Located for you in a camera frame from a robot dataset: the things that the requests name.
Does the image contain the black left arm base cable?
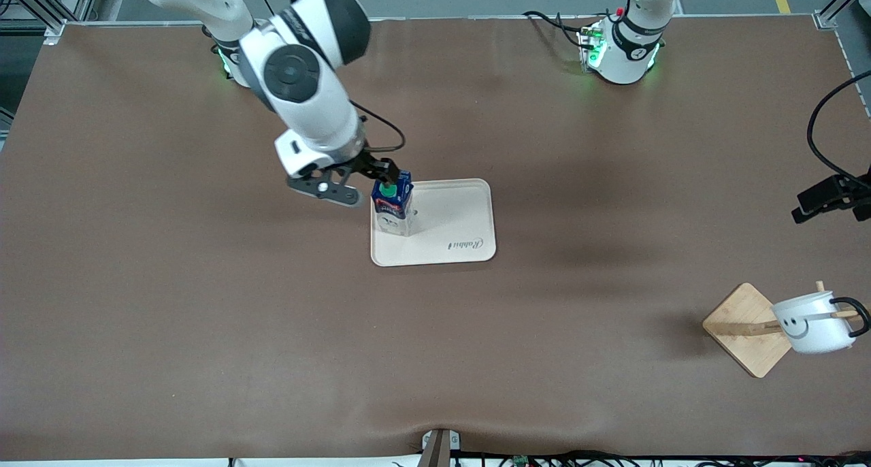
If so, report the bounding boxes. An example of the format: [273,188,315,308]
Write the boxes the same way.
[523,10,587,51]

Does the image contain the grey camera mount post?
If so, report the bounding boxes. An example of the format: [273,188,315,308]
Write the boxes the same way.
[418,428,462,467]

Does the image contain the aluminium frame post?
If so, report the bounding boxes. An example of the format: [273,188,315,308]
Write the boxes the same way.
[0,0,103,27]
[813,0,871,31]

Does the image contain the cream plastic tray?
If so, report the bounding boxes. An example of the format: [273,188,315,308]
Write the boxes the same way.
[369,178,497,268]

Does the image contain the black cable along table edge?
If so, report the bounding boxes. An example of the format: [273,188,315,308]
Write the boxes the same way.
[449,449,871,467]

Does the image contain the wooden cup hanging stand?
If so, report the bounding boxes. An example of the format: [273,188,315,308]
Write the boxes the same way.
[702,280,861,379]

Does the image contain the brown table mat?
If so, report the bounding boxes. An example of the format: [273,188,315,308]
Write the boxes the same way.
[0,16,871,462]

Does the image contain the white cup black handle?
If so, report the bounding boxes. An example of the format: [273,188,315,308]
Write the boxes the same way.
[772,291,871,356]

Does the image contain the blue milk carton green cap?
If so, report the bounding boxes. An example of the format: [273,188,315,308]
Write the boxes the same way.
[371,170,414,238]

